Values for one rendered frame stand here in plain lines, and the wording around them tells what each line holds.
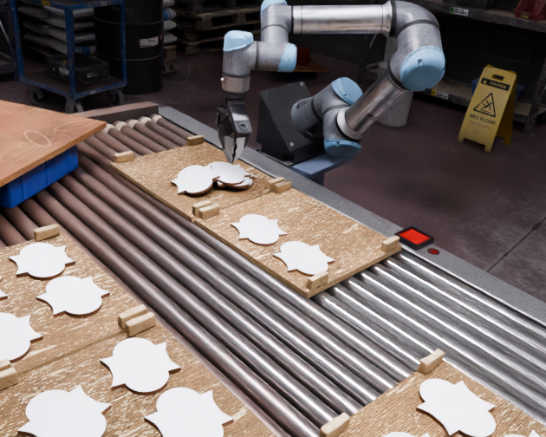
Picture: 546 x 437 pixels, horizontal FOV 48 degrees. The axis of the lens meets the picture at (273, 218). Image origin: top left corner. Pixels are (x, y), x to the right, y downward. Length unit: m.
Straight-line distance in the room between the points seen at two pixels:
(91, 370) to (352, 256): 0.68
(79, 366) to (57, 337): 0.09
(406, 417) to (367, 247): 0.56
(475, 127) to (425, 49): 3.51
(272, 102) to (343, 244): 0.74
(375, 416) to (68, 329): 0.59
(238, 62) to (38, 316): 0.81
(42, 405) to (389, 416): 0.58
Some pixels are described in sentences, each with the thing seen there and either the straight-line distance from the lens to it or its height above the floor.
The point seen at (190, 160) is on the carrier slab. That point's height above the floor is 0.94.
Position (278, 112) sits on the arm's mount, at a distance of 2.14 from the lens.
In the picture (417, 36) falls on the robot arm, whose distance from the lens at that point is 1.73.
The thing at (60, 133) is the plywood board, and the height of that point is 1.04.
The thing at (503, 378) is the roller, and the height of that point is 0.92.
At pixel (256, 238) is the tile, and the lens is 1.53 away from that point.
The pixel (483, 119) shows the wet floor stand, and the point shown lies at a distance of 5.17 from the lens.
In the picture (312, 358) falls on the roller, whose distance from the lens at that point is 1.24.
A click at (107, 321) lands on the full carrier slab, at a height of 0.94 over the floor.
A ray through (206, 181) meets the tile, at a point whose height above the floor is 0.97.
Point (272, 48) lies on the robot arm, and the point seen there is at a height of 1.33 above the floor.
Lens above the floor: 1.72
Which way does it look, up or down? 28 degrees down
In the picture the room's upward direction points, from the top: 6 degrees clockwise
